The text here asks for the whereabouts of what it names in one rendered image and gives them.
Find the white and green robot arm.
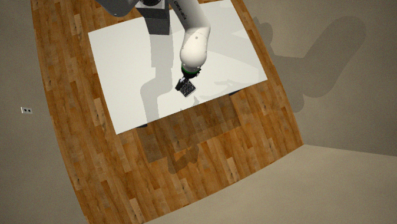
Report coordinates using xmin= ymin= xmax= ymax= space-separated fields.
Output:
xmin=95 ymin=0 xmax=210 ymax=78

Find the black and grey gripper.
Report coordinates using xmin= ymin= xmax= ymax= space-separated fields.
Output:
xmin=175 ymin=76 xmax=192 ymax=92

